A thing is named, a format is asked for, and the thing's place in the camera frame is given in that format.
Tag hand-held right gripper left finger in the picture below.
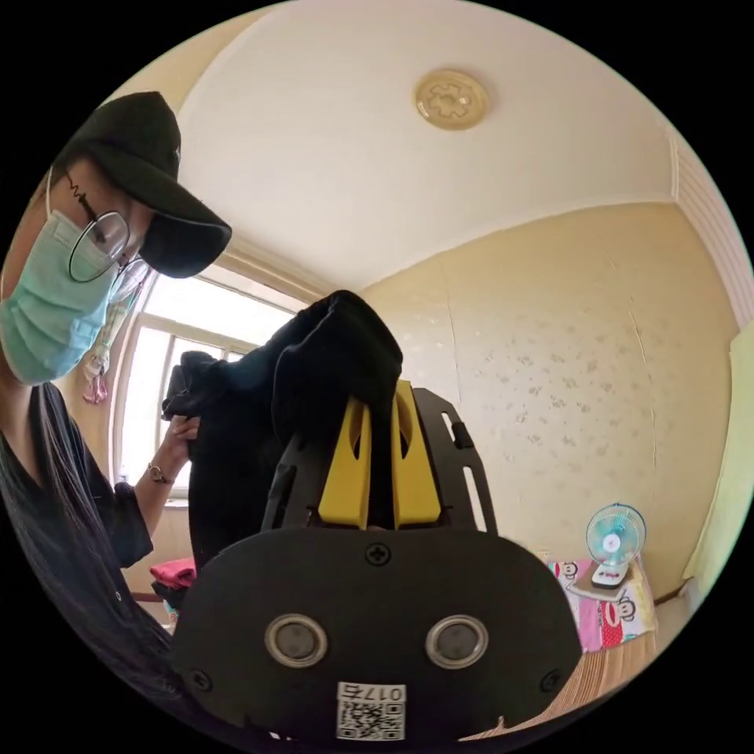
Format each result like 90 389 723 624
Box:
317 397 374 529

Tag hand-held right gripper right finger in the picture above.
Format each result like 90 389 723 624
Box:
390 379 442 530

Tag black pants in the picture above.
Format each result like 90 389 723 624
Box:
161 288 405 576

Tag person's left forearm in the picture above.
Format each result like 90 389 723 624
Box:
134 461 179 536

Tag person's left hand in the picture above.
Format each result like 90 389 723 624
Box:
166 414 201 474

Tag pile of clothes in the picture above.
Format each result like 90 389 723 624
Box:
148 557 198 609

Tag small table fan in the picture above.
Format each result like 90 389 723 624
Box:
585 502 647 590

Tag window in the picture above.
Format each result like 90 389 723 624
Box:
115 258 309 509

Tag person's body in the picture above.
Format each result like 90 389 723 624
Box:
0 90 234 734

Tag round ceiling lamp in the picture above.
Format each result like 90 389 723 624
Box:
413 68 490 134

